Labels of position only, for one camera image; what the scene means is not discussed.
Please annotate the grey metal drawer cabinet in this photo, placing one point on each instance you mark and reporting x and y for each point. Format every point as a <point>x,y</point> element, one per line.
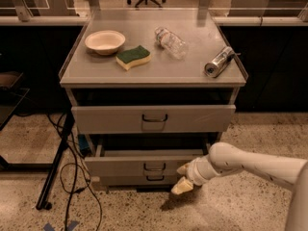
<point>93,80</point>

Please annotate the black stand leg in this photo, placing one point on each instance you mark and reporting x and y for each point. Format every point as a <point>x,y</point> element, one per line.
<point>43,203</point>

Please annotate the clear plastic water bottle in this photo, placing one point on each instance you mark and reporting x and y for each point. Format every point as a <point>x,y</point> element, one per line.
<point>173,44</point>

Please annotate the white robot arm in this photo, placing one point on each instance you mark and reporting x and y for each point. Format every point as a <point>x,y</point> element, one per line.
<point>225,159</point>

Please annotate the grey top drawer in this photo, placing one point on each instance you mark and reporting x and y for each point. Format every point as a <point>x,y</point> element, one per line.
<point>152,119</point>

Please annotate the dark side table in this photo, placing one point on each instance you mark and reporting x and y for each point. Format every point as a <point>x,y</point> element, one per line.
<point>11,94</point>

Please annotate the white paper bowl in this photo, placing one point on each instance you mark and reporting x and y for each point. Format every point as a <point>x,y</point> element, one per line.
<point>105,42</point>

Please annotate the silver metal can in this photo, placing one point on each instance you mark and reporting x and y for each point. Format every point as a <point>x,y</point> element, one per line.
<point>224,57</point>

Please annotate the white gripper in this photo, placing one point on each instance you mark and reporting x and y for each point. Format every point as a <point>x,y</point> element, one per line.
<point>193,172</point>

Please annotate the grey bottom drawer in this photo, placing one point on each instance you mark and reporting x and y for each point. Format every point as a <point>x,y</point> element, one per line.
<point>138,180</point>

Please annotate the grey drawer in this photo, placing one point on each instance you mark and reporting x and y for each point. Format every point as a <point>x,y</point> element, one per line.
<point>141,163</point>
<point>152,119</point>
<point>138,180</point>

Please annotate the green yellow sponge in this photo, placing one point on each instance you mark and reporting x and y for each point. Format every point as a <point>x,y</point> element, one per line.
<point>133,57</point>

